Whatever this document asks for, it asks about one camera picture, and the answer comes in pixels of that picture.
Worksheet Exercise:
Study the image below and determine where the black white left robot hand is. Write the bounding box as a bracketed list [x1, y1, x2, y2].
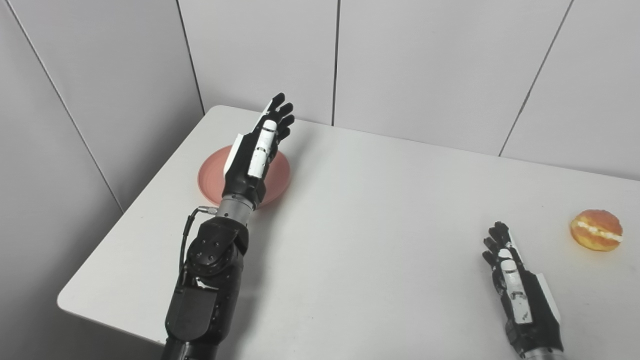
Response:
[222, 92, 296, 210]

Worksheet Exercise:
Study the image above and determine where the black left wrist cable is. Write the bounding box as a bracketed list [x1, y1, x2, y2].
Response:
[178, 205, 219, 282]

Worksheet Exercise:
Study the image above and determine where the golden cream puff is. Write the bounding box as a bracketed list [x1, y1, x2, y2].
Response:
[570, 209, 624, 252]

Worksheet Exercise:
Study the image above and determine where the pink round plate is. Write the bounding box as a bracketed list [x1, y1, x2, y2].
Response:
[197, 145, 292, 208]

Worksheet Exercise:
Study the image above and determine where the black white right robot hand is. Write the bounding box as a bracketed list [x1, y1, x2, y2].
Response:
[482, 221, 565, 357]

